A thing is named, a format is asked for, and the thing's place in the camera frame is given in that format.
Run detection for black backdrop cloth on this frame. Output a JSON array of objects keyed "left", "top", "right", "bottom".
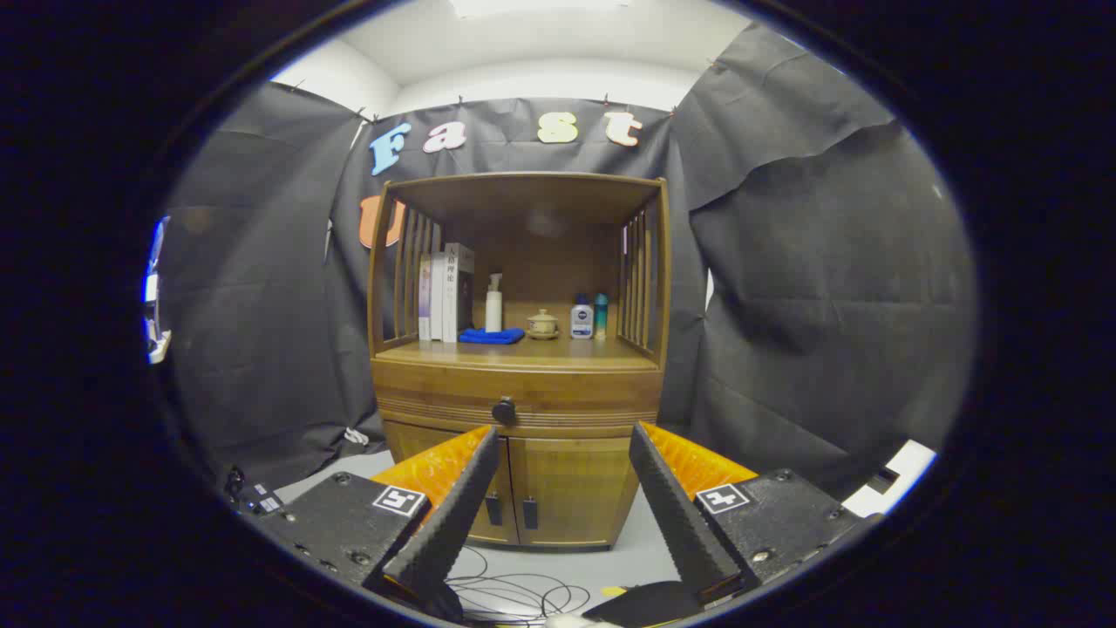
[{"left": 161, "top": 22, "right": 977, "bottom": 502}]

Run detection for wooden drawer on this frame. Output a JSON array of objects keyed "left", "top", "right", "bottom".
[{"left": 373, "top": 362, "right": 663, "bottom": 439}]

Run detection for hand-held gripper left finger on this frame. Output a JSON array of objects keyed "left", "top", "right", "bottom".
[{"left": 251, "top": 425, "right": 502, "bottom": 604}]

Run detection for ceiling light panel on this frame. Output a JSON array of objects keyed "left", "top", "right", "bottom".
[{"left": 449, "top": 0, "right": 633, "bottom": 18}]

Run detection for wooden cabinet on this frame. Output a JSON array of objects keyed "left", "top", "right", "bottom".
[{"left": 366, "top": 172, "right": 672, "bottom": 552}]

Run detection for thin white book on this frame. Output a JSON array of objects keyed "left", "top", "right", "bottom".
[{"left": 430, "top": 253, "right": 446, "bottom": 342}]

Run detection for black floor cables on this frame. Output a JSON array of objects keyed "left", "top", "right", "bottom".
[{"left": 447, "top": 545, "right": 594, "bottom": 625}]

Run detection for wooden countertop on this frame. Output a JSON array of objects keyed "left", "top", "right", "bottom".
[{"left": 377, "top": 336, "right": 659, "bottom": 372}]

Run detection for wooden cabinet door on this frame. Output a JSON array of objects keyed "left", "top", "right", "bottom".
[
  {"left": 384, "top": 421, "right": 515, "bottom": 546},
  {"left": 510, "top": 434, "right": 652, "bottom": 550}
]

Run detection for thick white book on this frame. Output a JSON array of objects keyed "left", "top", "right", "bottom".
[{"left": 442, "top": 243, "right": 476, "bottom": 344}]

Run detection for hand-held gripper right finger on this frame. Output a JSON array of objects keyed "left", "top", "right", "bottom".
[{"left": 629, "top": 421, "right": 881, "bottom": 605}]

